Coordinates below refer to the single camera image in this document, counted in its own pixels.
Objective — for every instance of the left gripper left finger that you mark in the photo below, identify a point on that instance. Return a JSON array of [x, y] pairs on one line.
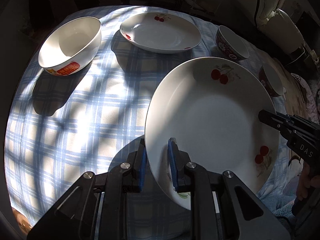
[[135, 177]]

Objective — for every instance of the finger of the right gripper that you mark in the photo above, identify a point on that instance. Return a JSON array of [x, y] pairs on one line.
[[275, 120]]

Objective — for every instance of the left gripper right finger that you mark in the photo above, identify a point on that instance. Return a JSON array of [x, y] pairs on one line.
[[178, 160]]

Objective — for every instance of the white cherry plate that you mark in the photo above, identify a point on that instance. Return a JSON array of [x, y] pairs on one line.
[[210, 106], [160, 33]]

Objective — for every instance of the small red patterned bowl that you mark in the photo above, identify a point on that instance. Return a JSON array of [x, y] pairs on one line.
[[231, 44]]

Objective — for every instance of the blue plaid tablecloth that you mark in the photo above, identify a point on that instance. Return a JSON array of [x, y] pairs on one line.
[[60, 127]]

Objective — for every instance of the large white bowl orange label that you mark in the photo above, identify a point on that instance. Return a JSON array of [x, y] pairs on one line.
[[71, 47]]

